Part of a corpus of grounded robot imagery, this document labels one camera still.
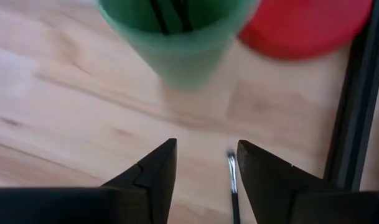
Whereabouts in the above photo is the red desk lamp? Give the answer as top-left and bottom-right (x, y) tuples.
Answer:
(238, 0), (374, 60)

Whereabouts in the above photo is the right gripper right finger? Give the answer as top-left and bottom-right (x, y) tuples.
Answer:
(237, 139), (379, 224)

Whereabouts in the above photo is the green plastic cup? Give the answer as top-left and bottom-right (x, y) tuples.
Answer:
(95, 0), (261, 91)

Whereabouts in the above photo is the black paintbrush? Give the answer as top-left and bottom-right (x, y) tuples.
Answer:
(227, 149), (241, 224)

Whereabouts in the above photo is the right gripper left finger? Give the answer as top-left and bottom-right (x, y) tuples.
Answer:
(0, 138), (178, 224)

